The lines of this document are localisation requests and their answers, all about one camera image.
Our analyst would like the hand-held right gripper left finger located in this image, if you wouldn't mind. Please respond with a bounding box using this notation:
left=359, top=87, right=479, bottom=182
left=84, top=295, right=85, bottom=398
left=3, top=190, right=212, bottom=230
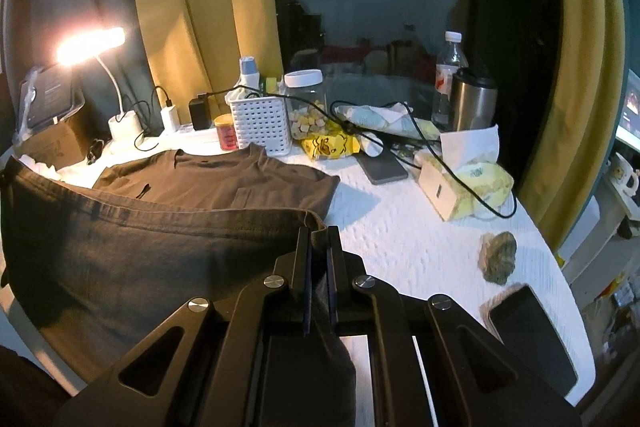
left=52, top=226, right=313, bottom=427

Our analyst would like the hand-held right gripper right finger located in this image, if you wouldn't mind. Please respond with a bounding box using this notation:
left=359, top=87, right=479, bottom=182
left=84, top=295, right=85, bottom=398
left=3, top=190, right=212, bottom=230
left=326, top=226, right=583, bottom=427

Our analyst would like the brown T-shirt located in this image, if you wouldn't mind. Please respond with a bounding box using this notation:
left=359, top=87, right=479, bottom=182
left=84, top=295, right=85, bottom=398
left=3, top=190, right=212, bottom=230
left=0, top=143, right=357, bottom=427

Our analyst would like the dark smartphone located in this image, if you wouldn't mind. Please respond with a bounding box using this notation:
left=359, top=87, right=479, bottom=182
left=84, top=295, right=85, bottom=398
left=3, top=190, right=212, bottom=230
left=357, top=152, right=410, bottom=186
left=487, top=284, right=580, bottom=400

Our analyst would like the yellow snack packet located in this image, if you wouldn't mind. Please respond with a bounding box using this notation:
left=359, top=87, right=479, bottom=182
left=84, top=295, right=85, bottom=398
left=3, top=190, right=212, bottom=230
left=300, top=133, right=362, bottom=160

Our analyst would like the white perforated basket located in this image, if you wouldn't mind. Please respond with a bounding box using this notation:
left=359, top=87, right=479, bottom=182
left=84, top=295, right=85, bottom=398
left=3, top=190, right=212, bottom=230
left=229, top=93, right=292, bottom=156

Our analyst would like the red candle jar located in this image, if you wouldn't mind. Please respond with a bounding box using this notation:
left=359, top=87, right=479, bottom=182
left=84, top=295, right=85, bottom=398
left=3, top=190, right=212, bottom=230
left=214, top=113, right=239, bottom=152

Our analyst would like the grey rock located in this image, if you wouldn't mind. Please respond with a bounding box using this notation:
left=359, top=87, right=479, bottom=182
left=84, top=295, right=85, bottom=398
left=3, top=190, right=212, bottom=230
left=480, top=231, right=517, bottom=284

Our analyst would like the white crumpled cloth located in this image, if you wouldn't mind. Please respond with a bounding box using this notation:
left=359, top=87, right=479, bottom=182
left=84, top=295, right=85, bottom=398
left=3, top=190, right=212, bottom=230
left=334, top=103, right=441, bottom=158

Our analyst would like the yellow tissue pack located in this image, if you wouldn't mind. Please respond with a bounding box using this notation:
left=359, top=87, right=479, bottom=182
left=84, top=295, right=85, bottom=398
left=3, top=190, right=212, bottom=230
left=425, top=159, right=515, bottom=220

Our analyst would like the black charger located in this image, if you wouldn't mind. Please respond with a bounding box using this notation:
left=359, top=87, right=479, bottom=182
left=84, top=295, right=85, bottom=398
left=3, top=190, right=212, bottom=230
left=189, top=94, right=213, bottom=131

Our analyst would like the clear jar with white lid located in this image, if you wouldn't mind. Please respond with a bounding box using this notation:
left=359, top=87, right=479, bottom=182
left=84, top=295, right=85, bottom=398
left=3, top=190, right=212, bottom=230
left=283, top=70, right=328, bottom=142

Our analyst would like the white charger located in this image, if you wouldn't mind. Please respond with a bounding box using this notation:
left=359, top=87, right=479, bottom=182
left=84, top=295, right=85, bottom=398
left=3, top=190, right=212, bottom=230
left=161, top=104, right=181, bottom=132

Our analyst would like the steel tumbler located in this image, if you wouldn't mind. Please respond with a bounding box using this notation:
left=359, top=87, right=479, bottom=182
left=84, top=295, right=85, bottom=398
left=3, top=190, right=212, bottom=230
left=450, top=68, right=498, bottom=135

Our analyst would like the white desk lamp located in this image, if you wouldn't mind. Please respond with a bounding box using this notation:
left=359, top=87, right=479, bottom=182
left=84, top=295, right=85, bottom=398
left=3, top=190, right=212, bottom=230
left=55, top=26, right=146, bottom=152

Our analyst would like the clear water bottle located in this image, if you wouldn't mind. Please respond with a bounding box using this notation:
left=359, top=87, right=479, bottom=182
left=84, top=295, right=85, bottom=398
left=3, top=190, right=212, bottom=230
left=431, top=31, right=468, bottom=132

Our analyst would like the cardboard box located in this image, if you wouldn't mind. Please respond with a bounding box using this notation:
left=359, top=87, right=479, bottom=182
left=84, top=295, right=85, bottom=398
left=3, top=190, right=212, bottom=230
left=20, top=107, right=108, bottom=168

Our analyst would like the yellow curtain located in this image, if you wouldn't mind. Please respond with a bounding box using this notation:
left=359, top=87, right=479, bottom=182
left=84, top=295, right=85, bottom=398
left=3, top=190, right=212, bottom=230
left=515, top=0, right=628, bottom=253
left=129, top=0, right=286, bottom=128

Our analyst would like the white garment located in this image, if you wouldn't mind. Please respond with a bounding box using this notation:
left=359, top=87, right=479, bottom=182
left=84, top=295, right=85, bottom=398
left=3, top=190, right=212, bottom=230
left=12, top=151, right=101, bottom=182

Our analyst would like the dark tablet in plastic wrap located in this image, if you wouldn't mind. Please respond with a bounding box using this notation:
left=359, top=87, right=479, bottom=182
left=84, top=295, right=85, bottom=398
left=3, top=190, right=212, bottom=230
left=17, top=64, right=86, bottom=130

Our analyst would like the white mug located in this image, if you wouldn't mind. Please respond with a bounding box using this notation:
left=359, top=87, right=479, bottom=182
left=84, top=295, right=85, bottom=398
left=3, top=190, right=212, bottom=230
left=612, top=152, right=640, bottom=195

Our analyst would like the computer monitor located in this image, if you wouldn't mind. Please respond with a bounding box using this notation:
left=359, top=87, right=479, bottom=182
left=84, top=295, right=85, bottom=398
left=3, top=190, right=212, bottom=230
left=616, top=74, right=640, bottom=145

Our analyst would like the black charging cable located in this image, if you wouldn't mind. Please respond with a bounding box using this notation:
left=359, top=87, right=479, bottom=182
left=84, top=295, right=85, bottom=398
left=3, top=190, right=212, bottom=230
left=120, top=86, right=173, bottom=152
left=200, top=84, right=516, bottom=220

